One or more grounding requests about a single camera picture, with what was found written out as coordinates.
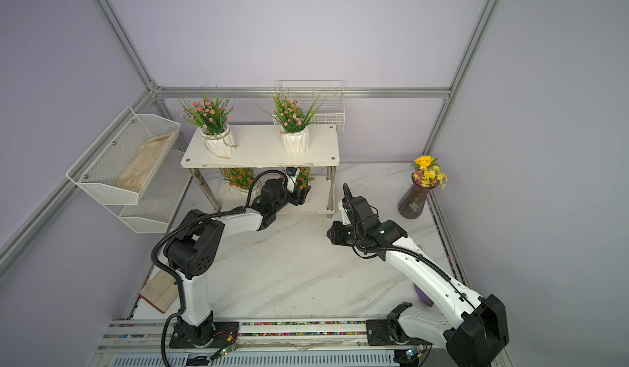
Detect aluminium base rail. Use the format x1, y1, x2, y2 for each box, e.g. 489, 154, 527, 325
87, 315, 514, 367

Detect beige glove in bin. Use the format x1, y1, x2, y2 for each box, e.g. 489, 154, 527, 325
116, 131, 175, 193

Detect purple pink garden trowel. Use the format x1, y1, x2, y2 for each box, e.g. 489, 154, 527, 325
414, 285, 434, 307

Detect orange flower pot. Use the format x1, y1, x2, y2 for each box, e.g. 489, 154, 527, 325
293, 167, 313, 191
220, 167, 258, 196

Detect orange flower pot front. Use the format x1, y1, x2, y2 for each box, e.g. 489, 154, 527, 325
293, 167, 313, 191

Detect purple vase yellow flowers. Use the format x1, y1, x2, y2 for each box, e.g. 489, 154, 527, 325
397, 155, 449, 220

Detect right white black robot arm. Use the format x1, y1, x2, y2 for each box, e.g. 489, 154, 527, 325
327, 185, 509, 366

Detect beige glove on table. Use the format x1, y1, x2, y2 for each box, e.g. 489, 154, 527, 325
139, 269, 179, 314

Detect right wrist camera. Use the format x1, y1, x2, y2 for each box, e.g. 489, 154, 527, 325
338, 198, 355, 226

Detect lower white mesh wall bin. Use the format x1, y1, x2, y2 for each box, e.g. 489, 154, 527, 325
119, 150, 192, 234

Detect white two-tier rack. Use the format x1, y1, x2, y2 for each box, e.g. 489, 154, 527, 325
181, 124, 340, 217

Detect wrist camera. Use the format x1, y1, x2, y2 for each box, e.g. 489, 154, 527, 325
338, 198, 355, 226
285, 167, 301, 193

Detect white mesh wall bin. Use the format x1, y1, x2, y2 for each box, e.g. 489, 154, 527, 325
119, 150, 192, 234
67, 107, 180, 206

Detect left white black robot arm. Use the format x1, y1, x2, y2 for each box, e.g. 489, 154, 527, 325
151, 167, 311, 348

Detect upper white mesh wall bin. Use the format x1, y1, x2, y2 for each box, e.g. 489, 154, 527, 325
67, 107, 180, 206

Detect pink flower pot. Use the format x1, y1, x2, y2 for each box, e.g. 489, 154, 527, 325
180, 86, 238, 159
260, 85, 323, 154

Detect white wire basket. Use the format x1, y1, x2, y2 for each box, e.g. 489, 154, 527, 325
270, 80, 346, 131

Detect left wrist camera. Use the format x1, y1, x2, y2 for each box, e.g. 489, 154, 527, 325
285, 167, 301, 193

